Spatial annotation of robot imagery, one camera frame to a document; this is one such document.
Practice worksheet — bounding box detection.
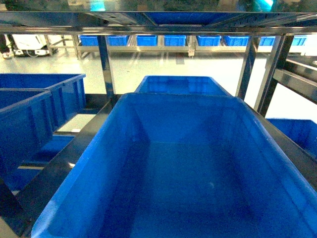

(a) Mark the blue crate middle shelf left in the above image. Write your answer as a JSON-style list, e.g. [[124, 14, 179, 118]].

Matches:
[[0, 89, 53, 177]]

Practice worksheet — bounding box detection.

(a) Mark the blue crate behind target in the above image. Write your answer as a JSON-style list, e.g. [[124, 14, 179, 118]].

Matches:
[[135, 75, 230, 96]]

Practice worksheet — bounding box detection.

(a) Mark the large blue target crate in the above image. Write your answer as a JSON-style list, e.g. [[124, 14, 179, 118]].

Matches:
[[31, 93, 317, 238]]

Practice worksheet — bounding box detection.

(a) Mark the stainless steel flow rack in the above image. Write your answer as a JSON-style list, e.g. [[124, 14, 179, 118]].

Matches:
[[0, 0, 317, 238]]

